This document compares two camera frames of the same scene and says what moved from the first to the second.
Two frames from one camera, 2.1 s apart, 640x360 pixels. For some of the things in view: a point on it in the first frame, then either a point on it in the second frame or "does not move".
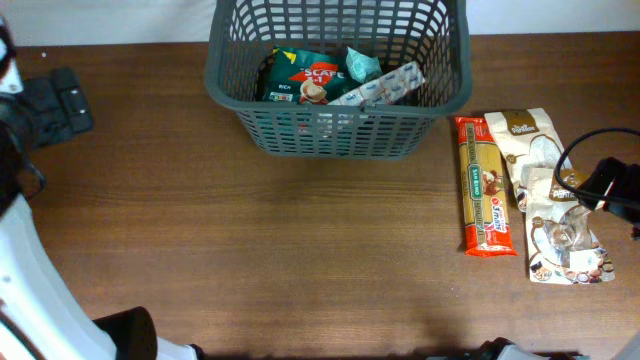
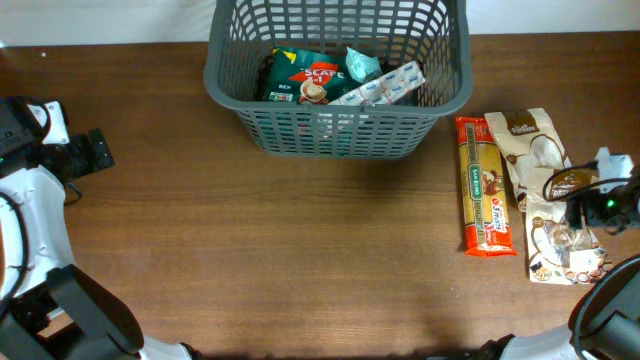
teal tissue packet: x=362 y=67 does not move
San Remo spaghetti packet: x=485 y=221 does not move
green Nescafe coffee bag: x=300 y=76 does not move
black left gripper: x=70 y=100 -> x=83 y=154
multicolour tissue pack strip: x=384 y=89 does not move
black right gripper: x=601 y=181 -> x=588 y=215
